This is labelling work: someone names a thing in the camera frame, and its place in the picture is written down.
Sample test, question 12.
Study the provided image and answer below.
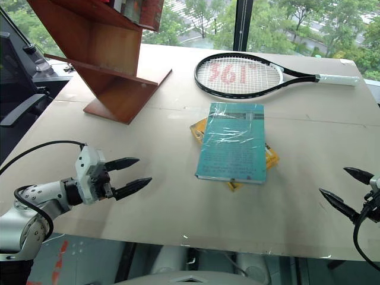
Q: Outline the teal book in plastic wrap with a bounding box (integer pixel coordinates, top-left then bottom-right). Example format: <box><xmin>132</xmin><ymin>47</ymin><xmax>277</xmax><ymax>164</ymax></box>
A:
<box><xmin>195</xmin><ymin>102</ymin><xmax>267</xmax><ymax>185</ymax></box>

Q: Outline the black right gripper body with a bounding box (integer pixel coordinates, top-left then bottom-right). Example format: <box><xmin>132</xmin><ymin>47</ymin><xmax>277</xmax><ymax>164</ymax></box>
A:
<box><xmin>357</xmin><ymin>191</ymin><xmax>380</xmax><ymax>224</ymax></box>

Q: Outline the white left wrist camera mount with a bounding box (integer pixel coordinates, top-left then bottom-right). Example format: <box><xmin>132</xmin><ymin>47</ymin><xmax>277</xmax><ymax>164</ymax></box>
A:
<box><xmin>74</xmin><ymin>144</ymin><xmax>106</xmax><ymax>205</ymax></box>

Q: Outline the black white tennis racket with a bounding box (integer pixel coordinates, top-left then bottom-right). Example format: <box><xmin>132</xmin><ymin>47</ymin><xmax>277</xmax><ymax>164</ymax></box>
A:
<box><xmin>194</xmin><ymin>52</ymin><xmax>361</xmax><ymax>100</ymax></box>

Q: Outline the black side desk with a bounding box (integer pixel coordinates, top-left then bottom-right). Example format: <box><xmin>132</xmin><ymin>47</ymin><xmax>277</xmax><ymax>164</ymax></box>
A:
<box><xmin>34</xmin><ymin>58</ymin><xmax>75</xmax><ymax>99</ymax></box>

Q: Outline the black window frame post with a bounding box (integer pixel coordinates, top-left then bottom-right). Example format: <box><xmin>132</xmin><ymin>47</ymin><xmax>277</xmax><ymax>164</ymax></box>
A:
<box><xmin>232</xmin><ymin>0</ymin><xmax>254</xmax><ymax>52</ymax></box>

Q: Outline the pale rounded cylinder shape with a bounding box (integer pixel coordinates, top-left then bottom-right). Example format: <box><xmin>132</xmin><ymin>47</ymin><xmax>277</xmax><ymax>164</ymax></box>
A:
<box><xmin>236</xmin><ymin>252</ymin><xmax>271</xmax><ymax>283</ymax></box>
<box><xmin>150</xmin><ymin>245</ymin><xmax>191</xmax><ymax>271</ymax></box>

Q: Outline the dark green book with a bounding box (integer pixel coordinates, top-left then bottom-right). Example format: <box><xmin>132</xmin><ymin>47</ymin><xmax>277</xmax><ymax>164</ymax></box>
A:
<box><xmin>119</xmin><ymin>0</ymin><xmax>147</xmax><ymax>25</ymax></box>

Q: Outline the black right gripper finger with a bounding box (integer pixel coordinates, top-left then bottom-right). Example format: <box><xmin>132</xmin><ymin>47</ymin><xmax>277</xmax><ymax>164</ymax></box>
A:
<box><xmin>318</xmin><ymin>187</ymin><xmax>361</xmax><ymax>223</ymax></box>
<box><xmin>343</xmin><ymin>166</ymin><xmax>376</xmax><ymax>186</ymax></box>

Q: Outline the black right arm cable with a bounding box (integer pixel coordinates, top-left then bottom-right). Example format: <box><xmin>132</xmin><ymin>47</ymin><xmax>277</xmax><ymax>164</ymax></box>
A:
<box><xmin>353</xmin><ymin>204</ymin><xmax>380</xmax><ymax>265</ymax></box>

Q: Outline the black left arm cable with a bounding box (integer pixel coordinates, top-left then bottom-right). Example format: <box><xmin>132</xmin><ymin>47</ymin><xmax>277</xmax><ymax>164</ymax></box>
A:
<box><xmin>0</xmin><ymin>140</ymin><xmax>88</xmax><ymax>238</ymax></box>

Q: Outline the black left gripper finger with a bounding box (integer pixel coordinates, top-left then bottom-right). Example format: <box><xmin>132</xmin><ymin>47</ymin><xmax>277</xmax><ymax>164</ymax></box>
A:
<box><xmin>113</xmin><ymin>177</ymin><xmax>153</xmax><ymax>201</ymax></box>
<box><xmin>104</xmin><ymin>157</ymin><xmax>141</xmax><ymax>172</ymax></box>

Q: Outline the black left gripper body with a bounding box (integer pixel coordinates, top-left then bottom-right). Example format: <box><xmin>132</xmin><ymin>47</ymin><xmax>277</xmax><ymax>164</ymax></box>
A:
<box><xmin>90</xmin><ymin>161</ymin><xmax>117</xmax><ymax>202</ymax></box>

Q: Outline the grey rounded robot body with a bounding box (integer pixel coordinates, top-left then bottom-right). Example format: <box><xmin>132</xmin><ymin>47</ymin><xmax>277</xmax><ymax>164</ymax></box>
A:
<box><xmin>113</xmin><ymin>268</ymin><xmax>268</xmax><ymax>285</ymax></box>

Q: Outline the yellow book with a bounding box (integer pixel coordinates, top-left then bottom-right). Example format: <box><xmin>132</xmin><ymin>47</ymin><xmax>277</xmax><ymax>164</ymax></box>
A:
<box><xmin>189</xmin><ymin>116</ymin><xmax>280</xmax><ymax>192</ymax></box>

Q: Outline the brown wooden zigzag bookshelf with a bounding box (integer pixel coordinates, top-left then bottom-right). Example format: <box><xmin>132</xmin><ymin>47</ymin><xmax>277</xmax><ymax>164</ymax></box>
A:
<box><xmin>26</xmin><ymin>0</ymin><xmax>173</xmax><ymax>126</ymax></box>

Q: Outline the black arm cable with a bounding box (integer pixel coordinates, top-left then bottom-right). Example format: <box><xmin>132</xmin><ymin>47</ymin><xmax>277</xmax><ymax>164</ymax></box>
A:
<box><xmin>0</xmin><ymin>140</ymin><xmax>88</xmax><ymax>238</ymax></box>
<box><xmin>353</xmin><ymin>204</ymin><xmax>380</xmax><ymax>265</ymax></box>

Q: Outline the black office chair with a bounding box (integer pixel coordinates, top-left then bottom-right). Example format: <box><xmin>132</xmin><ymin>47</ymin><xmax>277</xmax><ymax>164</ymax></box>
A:
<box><xmin>0</xmin><ymin>7</ymin><xmax>56</xmax><ymax>129</ymax></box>

